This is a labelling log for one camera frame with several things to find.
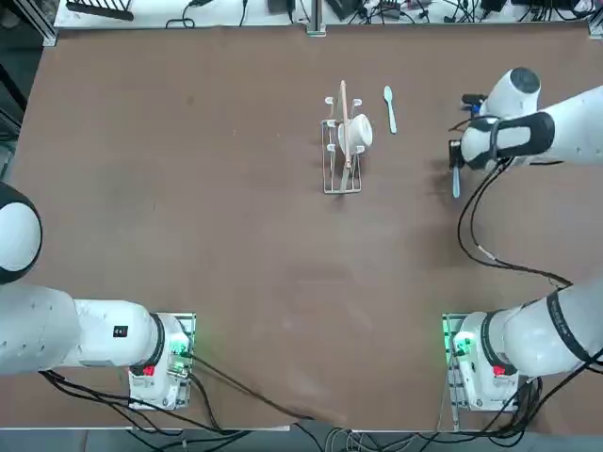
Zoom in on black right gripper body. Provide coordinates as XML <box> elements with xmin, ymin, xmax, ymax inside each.
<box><xmin>448</xmin><ymin>137</ymin><xmax>467</xmax><ymax>171</ymax></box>

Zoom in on green spoon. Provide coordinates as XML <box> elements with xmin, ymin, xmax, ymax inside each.
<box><xmin>383</xmin><ymin>85</ymin><xmax>399</xmax><ymax>136</ymax></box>

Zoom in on white cup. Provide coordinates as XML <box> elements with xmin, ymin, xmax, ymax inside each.
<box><xmin>336</xmin><ymin>113</ymin><xmax>375</xmax><ymax>154</ymax></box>

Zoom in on large black power brick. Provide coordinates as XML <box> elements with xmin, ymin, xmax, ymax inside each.
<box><xmin>327</xmin><ymin>0</ymin><xmax>365</xmax><ymax>21</ymax></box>

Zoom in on black comb-shaped rack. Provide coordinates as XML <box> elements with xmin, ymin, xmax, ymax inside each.
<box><xmin>65</xmin><ymin>0</ymin><xmax>136</xmax><ymax>23</ymax></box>

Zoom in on black wrist cable plug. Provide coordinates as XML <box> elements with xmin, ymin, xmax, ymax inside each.
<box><xmin>460</xmin><ymin>92</ymin><xmax>489</xmax><ymax>114</ymax></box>

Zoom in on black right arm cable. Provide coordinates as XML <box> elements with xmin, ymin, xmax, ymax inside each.
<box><xmin>459</xmin><ymin>157</ymin><xmax>574</xmax><ymax>287</ymax></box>

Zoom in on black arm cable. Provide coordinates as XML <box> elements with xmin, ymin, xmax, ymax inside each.
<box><xmin>459</xmin><ymin>157</ymin><xmax>574</xmax><ymax>287</ymax></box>
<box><xmin>187</xmin><ymin>352</ymin><xmax>317</xmax><ymax>423</ymax></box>

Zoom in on aluminium frame post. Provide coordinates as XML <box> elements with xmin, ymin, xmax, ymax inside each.
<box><xmin>305</xmin><ymin>0</ymin><xmax>327</xmax><ymax>37</ymax></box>

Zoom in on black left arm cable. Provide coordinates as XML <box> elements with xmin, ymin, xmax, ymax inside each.
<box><xmin>187</xmin><ymin>352</ymin><xmax>317</xmax><ymax>423</ymax></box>

